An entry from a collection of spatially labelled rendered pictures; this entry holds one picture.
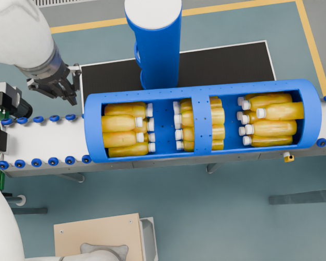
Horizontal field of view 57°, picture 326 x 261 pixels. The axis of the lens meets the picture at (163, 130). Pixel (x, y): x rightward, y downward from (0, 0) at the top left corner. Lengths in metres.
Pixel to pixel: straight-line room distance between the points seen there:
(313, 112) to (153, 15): 0.84
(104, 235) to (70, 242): 0.13
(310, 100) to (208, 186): 1.27
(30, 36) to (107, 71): 1.89
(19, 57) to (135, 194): 1.83
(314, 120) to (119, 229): 0.84
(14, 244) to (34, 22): 0.33
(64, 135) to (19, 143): 0.21
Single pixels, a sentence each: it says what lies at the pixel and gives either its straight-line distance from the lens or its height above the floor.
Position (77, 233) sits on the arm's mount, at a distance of 1.26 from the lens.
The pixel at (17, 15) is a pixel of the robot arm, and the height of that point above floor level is 1.90.
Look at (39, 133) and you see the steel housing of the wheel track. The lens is 1.52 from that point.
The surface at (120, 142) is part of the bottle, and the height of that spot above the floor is 1.13.
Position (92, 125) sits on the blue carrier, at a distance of 1.12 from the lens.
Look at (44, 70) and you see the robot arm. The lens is 0.64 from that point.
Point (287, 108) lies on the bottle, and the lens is 1.25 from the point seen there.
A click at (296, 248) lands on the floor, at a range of 2.46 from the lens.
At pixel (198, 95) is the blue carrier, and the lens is 1.14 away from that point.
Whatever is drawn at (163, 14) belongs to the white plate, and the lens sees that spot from 1.53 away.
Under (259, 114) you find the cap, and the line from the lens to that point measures 1.22.
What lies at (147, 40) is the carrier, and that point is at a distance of 1.58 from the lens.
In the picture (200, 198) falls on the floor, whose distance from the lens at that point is 2.29.
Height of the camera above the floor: 2.28
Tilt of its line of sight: 75 degrees down
